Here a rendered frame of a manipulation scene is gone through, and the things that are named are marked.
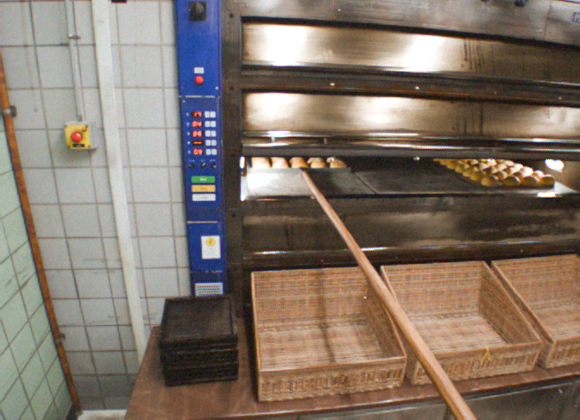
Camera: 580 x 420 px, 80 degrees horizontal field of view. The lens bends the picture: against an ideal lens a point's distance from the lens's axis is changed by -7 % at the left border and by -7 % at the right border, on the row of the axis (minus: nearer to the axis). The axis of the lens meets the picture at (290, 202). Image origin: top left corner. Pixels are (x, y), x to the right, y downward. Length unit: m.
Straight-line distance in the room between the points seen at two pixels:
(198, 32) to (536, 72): 1.42
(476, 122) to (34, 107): 1.80
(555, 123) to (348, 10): 1.11
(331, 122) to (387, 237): 0.60
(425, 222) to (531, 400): 0.88
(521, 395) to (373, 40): 1.57
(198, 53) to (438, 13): 0.95
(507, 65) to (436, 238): 0.82
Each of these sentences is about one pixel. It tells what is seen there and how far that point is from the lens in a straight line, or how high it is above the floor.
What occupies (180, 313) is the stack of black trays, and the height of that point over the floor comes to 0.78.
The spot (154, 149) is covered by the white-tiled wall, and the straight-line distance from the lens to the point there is 1.54.
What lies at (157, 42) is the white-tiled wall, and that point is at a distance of 1.50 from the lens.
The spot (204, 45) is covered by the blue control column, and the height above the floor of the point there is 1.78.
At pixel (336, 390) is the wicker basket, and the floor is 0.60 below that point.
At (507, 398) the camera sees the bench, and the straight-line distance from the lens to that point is 1.85.
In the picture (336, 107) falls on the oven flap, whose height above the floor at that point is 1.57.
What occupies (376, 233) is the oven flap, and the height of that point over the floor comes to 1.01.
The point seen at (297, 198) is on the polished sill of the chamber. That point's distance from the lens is 1.58.
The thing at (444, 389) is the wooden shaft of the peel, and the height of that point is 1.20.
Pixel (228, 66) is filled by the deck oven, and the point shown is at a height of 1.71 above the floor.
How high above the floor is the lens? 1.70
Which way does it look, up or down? 20 degrees down
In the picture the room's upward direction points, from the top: 2 degrees clockwise
